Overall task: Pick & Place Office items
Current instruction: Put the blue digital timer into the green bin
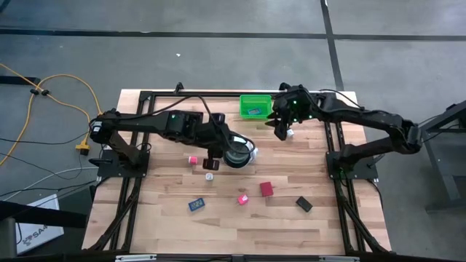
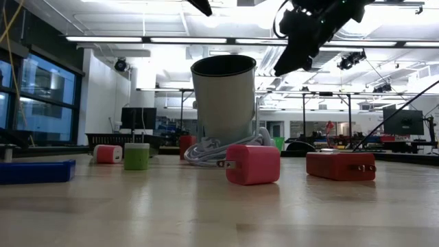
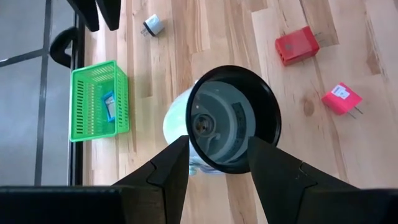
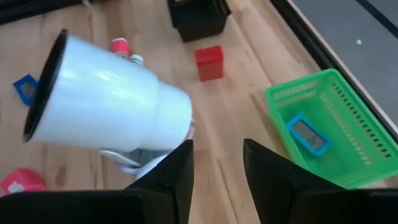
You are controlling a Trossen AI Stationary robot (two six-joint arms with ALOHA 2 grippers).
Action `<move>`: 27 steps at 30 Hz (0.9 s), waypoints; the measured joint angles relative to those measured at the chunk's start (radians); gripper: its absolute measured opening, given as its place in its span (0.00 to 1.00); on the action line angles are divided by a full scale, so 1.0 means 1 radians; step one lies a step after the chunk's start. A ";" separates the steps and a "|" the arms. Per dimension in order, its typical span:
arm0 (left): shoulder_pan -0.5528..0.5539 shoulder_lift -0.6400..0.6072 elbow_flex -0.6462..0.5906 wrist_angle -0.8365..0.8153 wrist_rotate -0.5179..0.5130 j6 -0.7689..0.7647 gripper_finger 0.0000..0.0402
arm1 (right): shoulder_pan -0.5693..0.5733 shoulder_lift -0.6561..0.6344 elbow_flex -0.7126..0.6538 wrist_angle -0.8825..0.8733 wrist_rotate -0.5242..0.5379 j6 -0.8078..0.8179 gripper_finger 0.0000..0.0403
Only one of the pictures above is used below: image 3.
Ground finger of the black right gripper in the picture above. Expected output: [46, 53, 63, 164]
[67, 0, 100, 32]
[96, 0, 122, 31]

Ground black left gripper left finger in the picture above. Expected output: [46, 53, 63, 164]
[113, 135, 190, 224]

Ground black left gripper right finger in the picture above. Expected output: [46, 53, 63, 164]
[248, 136, 358, 224]

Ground white charger black band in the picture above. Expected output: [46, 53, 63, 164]
[140, 13, 165, 38]

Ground blue rectangular box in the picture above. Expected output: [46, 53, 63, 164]
[101, 90, 116, 123]

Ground pink charger with white label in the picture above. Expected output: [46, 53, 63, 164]
[321, 82, 364, 119]

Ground dark red wide charger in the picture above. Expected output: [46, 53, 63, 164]
[274, 25, 324, 67]

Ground white round container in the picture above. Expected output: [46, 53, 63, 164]
[162, 64, 282, 177]

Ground green plastic basket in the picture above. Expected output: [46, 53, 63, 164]
[68, 60, 131, 143]

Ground black curved hose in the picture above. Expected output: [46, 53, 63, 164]
[49, 26, 79, 69]

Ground black aluminium table frame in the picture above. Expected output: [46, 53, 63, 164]
[68, 14, 85, 187]

